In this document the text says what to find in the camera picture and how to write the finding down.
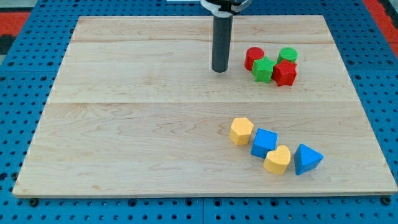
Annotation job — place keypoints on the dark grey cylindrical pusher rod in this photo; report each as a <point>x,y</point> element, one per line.
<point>222,28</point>

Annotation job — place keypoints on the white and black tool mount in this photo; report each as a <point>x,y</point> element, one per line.
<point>225,8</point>

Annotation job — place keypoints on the yellow hexagon block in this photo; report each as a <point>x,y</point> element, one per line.
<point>240,131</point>

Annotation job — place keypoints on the blue cube block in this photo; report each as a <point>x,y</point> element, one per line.
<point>264,141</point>

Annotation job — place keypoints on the red cylinder block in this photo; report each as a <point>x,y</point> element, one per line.
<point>252,54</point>

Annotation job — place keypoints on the green star block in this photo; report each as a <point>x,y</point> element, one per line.
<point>262,69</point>

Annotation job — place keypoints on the green cylinder block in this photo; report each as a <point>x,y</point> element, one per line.
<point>287,53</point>

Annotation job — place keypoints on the red star block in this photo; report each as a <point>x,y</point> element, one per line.
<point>284,73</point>

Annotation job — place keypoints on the light wooden board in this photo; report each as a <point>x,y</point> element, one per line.
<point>136,111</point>

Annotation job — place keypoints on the yellow heart block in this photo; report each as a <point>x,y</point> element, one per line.
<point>277,160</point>

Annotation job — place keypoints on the blue triangle block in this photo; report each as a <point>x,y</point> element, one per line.
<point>306,159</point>

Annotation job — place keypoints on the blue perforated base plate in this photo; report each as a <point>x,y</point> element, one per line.
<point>30,67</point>

